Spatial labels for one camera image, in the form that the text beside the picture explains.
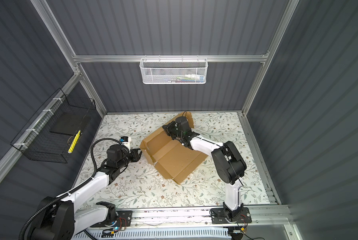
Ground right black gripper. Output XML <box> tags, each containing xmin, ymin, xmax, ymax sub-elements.
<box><xmin>163</xmin><ymin>121</ymin><xmax>184</xmax><ymax>141</ymax></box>

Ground brown cardboard box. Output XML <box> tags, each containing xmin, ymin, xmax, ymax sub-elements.
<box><xmin>139</xmin><ymin>127</ymin><xmax>208</xmax><ymax>184</ymax></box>

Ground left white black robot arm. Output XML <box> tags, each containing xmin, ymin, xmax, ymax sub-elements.
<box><xmin>18</xmin><ymin>136</ymin><xmax>141</xmax><ymax>240</ymax></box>

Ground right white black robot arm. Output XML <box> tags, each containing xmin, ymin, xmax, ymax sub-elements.
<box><xmin>162</xmin><ymin>116</ymin><xmax>247</xmax><ymax>223</ymax></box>

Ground floral patterned table mat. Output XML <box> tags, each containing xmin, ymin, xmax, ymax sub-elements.
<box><xmin>76</xmin><ymin>112</ymin><xmax>271</xmax><ymax>209</ymax></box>

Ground pens in white basket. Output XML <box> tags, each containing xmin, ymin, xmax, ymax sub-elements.
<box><xmin>164</xmin><ymin>74</ymin><xmax>206</xmax><ymax>84</ymax></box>

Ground yellow marker pen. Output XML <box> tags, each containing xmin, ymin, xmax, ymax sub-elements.
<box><xmin>67</xmin><ymin>130</ymin><xmax>81</xmax><ymax>154</ymax></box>

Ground black foam pad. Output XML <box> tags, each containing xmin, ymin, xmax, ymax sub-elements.
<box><xmin>50</xmin><ymin>113</ymin><xmax>91</xmax><ymax>136</ymax></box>

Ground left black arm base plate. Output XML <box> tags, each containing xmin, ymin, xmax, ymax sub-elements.
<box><xmin>91</xmin><ymin>211</ymin><xmax>132</xmax><ymax>228</ymax></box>

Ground white wire mesh basket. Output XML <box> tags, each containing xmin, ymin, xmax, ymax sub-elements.
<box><xmin>139</xmin><ymin>58</ymin><xmax>209</xmax><ymax>85</ymax></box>

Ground black wire basket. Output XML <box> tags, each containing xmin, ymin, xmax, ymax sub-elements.
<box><xmin>11</xmin><ymin>91</ymin><xmax>96</xmax><ymax>164</ymax></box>

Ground black corrugated cable conduit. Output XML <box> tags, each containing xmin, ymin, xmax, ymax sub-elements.
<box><xmin>18</xmin><ymin>137</ymin><xmax>125</xmax><ymax>240</ymax></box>

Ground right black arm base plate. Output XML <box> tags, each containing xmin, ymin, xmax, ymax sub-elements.
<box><xmin>210</xmin><ymin>207</ymin><xmax>252</xmax><ymax>224</ymax></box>

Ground aluminium mounting rail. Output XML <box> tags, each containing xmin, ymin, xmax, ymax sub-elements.
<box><xmin>46</xmin><ymin>205</ymin><xmax>294</xmax><ymax>232</ymax></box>

